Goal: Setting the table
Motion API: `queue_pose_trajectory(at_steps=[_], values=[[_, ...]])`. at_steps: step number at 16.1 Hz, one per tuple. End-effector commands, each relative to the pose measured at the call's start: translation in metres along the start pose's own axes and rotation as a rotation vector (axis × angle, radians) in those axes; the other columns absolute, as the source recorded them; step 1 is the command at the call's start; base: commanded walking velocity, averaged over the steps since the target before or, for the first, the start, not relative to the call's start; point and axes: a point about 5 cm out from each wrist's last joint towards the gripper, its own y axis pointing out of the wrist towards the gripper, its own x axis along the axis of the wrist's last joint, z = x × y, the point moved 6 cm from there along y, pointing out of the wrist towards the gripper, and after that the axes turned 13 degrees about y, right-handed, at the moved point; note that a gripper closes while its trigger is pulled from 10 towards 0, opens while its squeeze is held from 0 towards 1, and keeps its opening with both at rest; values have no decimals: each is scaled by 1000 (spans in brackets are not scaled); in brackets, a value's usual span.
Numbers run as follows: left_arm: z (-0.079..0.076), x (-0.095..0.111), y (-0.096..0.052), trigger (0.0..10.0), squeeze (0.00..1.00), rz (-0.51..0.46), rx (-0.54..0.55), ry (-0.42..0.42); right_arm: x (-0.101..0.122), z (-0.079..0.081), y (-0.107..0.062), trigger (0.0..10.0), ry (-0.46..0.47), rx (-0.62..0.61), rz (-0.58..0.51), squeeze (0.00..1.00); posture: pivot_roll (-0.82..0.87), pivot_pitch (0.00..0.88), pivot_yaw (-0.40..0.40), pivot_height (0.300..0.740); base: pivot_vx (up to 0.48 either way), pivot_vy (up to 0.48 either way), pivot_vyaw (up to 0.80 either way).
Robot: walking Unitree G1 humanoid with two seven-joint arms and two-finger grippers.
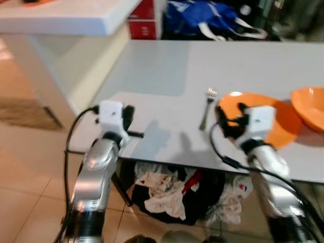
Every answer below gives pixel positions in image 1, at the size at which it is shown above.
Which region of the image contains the pile of clothes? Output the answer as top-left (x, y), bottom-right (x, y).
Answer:
top-left (124, 162), bottom-right (254, 226)

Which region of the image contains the blue bag with white straps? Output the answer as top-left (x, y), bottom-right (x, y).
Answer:
top-left (163, 0), bottom-right (267, 41)

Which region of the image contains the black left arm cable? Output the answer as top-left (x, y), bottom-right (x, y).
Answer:
top-left (53, 105), bottom-right (101, 243)

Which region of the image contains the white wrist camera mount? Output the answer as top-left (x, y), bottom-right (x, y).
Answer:
top-left (98, 100), bottom-right (125, 134)
top-left (242, 105), bottom-right (277, 143)

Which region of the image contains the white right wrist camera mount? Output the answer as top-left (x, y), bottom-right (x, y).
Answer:
top-left (242, 105), bottom-right (277, 143)

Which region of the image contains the orange plate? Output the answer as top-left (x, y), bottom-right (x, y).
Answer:
top-left (219, 92), bottom-right (303, 150)

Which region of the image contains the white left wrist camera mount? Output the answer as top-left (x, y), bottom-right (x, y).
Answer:
top-left (98, 100), bottom-right (125, 134)

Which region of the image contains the brown floor mat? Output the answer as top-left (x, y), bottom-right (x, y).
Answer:
top-left (0, 97), bottom-right (64, 131)

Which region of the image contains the white counter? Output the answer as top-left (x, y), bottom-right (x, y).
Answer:
top-left (0, 0), bottom-right (142, 127)

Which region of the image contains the silver metal fork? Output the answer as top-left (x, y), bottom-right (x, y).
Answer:
top-left (199, 88), bottom-right (218, 131)

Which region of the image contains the red box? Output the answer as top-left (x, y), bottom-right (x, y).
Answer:
top-left (128, 0), bottom-right (157, 40)

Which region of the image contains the orange bowl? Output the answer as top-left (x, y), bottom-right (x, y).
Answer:
top-left (291, 87), bottom-right (324, 133)

